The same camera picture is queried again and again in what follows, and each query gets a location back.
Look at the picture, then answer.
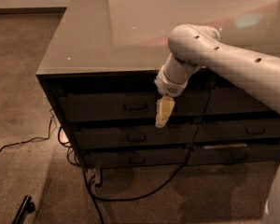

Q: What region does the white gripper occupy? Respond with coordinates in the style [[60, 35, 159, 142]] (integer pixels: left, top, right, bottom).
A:
[[154, 67, 188, 128]]

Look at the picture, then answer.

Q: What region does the dark grey drawer cabinet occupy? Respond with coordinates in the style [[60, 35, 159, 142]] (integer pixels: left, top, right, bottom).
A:
[[35, 0, 280, 187]]

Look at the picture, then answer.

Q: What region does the thin black cable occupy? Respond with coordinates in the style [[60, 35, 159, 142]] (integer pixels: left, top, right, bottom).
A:
[[0, 108, 82, 168]]

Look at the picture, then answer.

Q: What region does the thick black cable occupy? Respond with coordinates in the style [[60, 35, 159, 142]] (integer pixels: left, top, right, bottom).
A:
[[81, 91, 213, 224]]

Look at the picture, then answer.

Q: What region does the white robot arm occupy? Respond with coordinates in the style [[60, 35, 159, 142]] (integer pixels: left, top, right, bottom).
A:
[[155, 24, 280, 128]]

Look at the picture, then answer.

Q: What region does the black object on floor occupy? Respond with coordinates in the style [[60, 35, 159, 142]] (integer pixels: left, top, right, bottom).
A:
[[12, 196, 35, 224]]

